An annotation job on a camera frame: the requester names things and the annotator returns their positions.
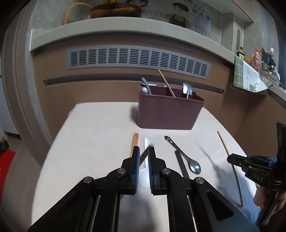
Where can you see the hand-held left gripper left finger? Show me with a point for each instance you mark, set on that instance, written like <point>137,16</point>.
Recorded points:
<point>135,170</point>

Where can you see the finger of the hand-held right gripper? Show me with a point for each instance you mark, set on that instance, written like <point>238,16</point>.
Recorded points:
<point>236,160</point>
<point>261,158</point>

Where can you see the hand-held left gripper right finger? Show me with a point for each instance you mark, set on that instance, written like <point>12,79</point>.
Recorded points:
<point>152,170</point>

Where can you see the wooden chopstick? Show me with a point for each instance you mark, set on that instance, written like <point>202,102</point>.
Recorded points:
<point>166,83</point>
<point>223,142</point>

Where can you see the wooden spoon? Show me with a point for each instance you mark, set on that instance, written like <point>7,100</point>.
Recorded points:
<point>134,142</point>

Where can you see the white ceramic spoon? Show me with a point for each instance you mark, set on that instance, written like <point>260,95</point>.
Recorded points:
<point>146,142</point>

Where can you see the maroon plastic utensil holder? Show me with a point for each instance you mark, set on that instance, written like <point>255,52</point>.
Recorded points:
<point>165,111</point>

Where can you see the small white round spoon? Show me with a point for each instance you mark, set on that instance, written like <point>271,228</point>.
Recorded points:
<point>145,90</point>

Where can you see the grey-blue plastic spoon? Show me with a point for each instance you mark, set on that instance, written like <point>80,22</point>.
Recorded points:
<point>147,86</point>

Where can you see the person's right hand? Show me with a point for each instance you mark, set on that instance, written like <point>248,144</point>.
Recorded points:
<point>261,197</point>

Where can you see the pink striped cloth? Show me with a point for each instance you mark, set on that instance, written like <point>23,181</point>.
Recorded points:
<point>271,77</point>

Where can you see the green checkered towel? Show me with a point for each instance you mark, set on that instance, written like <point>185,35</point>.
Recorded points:
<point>245,75</point>

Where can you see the red chili bottle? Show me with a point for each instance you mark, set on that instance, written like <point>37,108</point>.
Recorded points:
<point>256,60</point>

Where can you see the black countertop rack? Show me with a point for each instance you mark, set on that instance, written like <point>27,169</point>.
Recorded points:
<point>268,57</point>

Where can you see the dark box with green label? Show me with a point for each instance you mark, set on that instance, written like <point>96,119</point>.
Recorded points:
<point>240,55</point>

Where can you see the grey vent grille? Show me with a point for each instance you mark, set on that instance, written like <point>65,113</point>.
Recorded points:
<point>138,58</point>

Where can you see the red floor mat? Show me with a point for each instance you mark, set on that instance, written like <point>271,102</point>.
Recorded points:
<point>5,167</point>

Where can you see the black object on floor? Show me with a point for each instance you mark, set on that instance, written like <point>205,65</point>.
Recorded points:
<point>3,147</point>

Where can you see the grey stone countertop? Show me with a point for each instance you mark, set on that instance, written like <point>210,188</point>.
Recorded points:
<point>134,31</point>

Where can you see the glass lid with orange rim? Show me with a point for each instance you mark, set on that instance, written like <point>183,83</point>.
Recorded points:
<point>67,13</point>

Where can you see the white wall vent panel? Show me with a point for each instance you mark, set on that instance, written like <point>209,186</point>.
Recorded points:
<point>238,40</point>

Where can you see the cartoon wall sticker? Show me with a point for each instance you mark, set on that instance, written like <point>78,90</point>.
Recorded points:
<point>178,17</point>

